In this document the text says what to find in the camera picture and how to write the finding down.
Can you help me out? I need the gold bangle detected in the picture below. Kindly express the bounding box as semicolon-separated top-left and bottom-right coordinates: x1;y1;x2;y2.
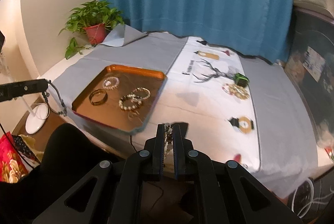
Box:
88;89;108;106

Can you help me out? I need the thin beaded bracelet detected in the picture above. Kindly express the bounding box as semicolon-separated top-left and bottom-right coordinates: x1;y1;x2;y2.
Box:
130;87;152;102

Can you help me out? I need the cream pearl bracelet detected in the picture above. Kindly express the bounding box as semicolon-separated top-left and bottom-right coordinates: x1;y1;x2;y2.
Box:
222;82;251;101

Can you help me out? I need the pearl gold bracelet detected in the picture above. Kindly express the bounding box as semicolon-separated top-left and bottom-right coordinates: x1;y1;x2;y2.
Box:
162;123;175;162

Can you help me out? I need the white floor lamp base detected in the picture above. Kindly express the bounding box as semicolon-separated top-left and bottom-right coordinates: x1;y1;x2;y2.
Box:
25;103;50;135

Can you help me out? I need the orange metal tray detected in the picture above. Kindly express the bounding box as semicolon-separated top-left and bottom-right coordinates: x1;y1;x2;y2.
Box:
72;64;167;134

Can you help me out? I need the red floral bag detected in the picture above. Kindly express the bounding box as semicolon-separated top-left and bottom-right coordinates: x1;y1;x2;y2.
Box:
0;132;44;183

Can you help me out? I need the grey table cloth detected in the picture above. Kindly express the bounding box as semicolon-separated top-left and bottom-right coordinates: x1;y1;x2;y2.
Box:
53;33;318;197

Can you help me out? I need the green potted plant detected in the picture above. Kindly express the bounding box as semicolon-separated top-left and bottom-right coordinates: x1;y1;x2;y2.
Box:
59;0;124;48

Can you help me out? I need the dark cord necklace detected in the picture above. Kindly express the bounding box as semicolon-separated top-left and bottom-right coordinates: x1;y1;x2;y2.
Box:
41;78;68;117

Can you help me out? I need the white cable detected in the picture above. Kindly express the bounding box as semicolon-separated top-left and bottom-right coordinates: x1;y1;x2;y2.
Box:
291;177;334;219

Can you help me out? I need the pearl and black bead bracelet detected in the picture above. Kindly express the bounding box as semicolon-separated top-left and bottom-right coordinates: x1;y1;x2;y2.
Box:
118;94;144;112

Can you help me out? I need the crystal bead bracelet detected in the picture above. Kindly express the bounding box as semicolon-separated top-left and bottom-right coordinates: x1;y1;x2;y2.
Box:
102;76;120;90

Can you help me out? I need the green black sport watch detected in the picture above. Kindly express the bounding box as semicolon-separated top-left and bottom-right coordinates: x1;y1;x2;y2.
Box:
233;73;250;88

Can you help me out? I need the black chair seat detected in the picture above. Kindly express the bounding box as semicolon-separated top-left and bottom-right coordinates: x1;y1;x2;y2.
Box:
0;123;126;224

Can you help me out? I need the white printed table runner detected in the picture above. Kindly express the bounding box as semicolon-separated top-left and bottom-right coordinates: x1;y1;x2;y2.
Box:
131;37;260;173

